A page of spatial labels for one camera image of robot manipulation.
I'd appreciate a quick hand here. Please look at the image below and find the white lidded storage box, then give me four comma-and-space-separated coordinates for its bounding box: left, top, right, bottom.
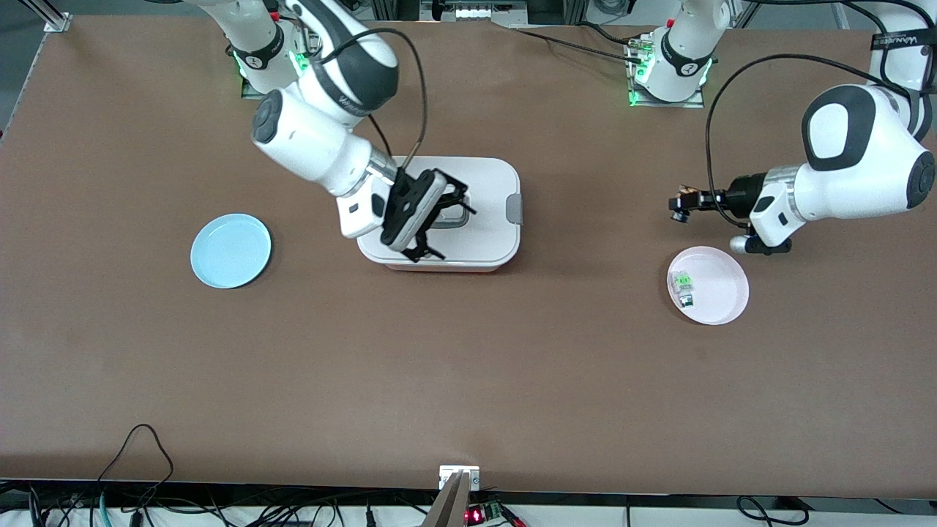
356, 157, 524, 273

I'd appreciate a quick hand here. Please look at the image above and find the pale pink round plate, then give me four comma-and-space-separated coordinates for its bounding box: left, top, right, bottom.
667, 246, 750, 326

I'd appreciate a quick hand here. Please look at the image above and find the light blue round plate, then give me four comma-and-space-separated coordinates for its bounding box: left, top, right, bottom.
190, 213, 272, 289

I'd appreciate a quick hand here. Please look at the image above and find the grey aluminium profile bar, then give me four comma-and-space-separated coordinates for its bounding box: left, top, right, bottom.
423, 472, 474, 527

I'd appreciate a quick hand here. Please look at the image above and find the circuit board with red light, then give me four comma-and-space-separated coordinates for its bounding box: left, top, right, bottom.
464, 500, 507, 526

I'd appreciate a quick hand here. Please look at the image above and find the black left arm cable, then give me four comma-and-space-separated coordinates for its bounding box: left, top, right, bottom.
705, 53, 912, 229

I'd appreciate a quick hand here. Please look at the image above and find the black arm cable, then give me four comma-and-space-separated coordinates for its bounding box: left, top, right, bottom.
315, 28, 430, 176
705, 53, 912, 229

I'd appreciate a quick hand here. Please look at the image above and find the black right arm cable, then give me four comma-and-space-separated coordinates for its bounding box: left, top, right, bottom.
315, 28, 430, 176

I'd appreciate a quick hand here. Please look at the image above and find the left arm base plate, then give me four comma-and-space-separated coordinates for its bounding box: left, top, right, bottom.
626, 35, 709, 109

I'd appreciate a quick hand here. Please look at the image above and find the black cable across table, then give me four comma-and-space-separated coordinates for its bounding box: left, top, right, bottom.
511, 26, 646, 65

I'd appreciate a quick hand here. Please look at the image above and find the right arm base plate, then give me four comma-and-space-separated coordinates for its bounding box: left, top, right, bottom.
239, 40, 326, 100

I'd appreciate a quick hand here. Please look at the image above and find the silver metal bracket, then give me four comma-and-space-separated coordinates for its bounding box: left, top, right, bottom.
439, 466, 481, 491

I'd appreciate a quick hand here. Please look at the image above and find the black coiled floor cable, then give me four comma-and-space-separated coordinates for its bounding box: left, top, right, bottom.
736, 496, 810, 527

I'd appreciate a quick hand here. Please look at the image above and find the black looped cable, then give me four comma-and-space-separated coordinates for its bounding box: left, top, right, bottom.
97, 424, 175, 490

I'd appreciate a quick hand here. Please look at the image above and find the aluminium frame corner post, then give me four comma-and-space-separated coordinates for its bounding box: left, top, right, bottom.
20, 0, 72, 34

